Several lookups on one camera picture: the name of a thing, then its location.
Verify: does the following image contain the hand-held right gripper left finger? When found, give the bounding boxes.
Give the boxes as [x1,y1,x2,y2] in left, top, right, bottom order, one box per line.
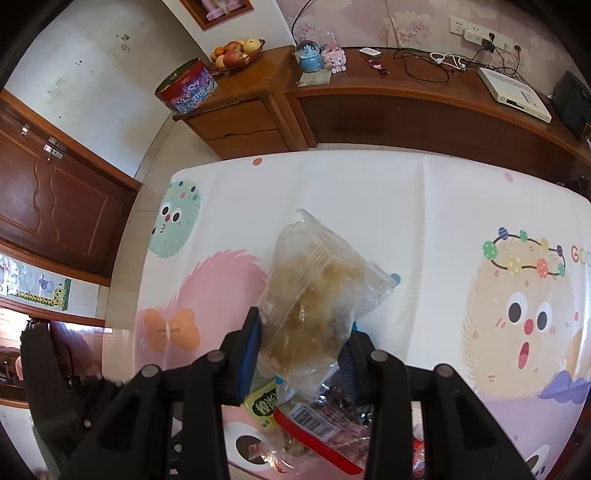
[60,307,263,480]

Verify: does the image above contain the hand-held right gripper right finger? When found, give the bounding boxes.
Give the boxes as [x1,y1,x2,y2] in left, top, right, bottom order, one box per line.
[339,323,536,480]

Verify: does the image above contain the brown round cracker packet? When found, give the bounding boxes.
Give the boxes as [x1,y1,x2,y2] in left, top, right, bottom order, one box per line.
[314,383,365,407]

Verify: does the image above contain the green snack packet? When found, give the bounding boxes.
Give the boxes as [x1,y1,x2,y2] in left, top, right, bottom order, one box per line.
[244,381,282,432]

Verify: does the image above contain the red black labelled packet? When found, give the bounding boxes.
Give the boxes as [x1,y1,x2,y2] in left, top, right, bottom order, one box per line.
[272,401,375,476]

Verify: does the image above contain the clear bag of brown pastry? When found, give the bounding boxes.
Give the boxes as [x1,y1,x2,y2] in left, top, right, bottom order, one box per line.
[256,209,398,398]

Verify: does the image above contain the cartoon printed tablecloth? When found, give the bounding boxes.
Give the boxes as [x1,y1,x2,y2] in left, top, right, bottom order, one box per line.
[102,150,591,480]

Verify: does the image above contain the brown wooden door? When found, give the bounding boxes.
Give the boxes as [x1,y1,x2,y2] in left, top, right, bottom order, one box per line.
[0,90,141,287]

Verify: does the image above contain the wooden drawer cabinet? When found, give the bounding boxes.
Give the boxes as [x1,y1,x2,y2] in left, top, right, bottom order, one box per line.
[173,46,296,160]

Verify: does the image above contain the long wooden television cabinet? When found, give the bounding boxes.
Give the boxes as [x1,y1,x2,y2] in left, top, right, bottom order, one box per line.
[284,46,591,185]

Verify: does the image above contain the red blue gift tin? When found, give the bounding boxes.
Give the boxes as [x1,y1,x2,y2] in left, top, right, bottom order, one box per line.
[154,58,219,116]

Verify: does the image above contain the paper under snow globe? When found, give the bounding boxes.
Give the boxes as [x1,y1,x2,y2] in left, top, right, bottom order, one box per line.
[298,71,332,88]

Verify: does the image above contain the bowl of fruit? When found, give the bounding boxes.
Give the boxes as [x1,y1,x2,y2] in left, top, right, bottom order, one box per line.
[210,39,266,72]

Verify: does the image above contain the blue snow globe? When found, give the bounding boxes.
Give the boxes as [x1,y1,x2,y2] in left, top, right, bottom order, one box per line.
[295,39,324,73]

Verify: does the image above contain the pink plush toy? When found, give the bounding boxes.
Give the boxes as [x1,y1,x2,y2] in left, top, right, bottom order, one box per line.
[321,32,349,75]

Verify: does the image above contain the white set-top box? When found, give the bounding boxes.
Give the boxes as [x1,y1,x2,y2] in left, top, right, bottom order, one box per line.
[478,67,552,124]

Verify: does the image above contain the dark green air fryer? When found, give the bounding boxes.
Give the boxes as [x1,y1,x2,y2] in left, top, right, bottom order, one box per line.
[553,71,591,137]

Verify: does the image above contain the cartoon wall poster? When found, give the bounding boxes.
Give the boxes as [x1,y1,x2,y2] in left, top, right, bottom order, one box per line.
[0,254,72,310]

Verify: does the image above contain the black looped cable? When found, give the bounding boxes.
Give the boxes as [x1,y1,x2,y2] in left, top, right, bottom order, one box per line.
[392,46,451,85]

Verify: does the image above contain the white charger cable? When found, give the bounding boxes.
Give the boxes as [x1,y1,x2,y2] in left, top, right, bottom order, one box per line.
[430,52,467,71]

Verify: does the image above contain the black television cable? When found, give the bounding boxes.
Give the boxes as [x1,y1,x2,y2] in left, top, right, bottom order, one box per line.
[291,0,315,44]

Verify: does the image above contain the white wall power sockets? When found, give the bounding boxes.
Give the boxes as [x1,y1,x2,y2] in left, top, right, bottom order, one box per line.
[450,16,522,51]

